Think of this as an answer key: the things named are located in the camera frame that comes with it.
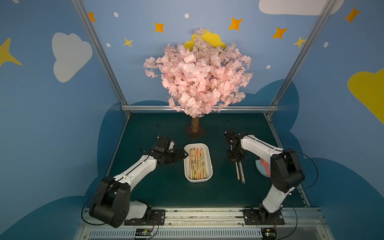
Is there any chopsticks pair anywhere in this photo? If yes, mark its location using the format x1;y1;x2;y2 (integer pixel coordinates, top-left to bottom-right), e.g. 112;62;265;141
235;162;240;180
238;162;246;184

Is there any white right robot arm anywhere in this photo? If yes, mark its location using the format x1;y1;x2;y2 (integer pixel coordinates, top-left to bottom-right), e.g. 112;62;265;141
224;131;305;214

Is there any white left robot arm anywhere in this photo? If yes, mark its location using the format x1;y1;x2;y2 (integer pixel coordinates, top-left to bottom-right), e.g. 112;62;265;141
89;136;189;228

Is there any wrapped chopsticks panda print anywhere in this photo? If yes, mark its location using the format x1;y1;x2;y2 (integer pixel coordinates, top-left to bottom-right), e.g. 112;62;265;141
190;148;197;180

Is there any wrapped chopsticks red print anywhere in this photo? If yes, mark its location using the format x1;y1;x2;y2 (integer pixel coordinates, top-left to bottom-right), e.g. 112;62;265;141
196;148;203;180

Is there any white plastic storage box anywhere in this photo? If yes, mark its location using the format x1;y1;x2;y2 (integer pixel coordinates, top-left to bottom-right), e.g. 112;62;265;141
184;143;213;183

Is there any light blue dustpan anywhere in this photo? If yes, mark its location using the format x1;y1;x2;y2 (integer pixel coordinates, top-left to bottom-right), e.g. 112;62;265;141
255;159;268;178

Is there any red small brush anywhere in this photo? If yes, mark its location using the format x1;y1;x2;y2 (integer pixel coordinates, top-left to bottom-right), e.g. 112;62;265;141
260;159;271;178

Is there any pink cherry blossom tree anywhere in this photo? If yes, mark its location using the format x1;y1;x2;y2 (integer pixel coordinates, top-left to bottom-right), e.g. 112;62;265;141
144;28;253;133

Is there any left green circuit board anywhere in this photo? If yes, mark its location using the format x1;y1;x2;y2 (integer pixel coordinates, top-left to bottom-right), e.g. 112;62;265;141
135;229;153;238

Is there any right black controller board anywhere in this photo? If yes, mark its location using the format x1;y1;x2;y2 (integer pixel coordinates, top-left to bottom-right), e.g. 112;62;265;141
261;228;277;240

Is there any left floor edge rail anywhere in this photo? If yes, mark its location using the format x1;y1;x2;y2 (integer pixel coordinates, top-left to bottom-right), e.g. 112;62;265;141
106;116;130;176

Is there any floor edge rail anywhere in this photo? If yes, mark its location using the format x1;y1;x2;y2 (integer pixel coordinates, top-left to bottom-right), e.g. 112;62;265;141
106;116;130;176
265;115;311;208

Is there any right floor edge rail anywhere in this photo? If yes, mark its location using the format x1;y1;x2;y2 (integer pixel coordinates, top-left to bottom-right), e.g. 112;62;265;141
265;115;311;208

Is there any horizontal aluminium back rail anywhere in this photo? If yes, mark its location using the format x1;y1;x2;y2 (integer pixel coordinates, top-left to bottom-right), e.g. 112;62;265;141
121;104;279;113

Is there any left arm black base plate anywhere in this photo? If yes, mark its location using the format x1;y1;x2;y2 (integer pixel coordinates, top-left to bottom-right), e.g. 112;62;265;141
124;209;166;226

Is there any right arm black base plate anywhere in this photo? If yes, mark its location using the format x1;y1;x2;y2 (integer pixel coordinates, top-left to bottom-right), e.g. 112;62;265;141
243;207;285;226

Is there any front aluminium mounting rail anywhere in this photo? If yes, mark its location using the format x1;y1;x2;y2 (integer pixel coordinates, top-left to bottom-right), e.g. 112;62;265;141
75;207;334;240

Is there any left aluminium corner post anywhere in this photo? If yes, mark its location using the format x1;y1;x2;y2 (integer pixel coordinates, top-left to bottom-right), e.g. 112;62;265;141
72;0;128;109

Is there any aluminium corner post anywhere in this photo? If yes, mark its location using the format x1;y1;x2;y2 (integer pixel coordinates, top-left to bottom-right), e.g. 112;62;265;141
266;0;337;119
72;0;128;109

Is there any right aluminium corner post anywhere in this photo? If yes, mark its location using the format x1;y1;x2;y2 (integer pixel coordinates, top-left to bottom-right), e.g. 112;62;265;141
266;0;337;119

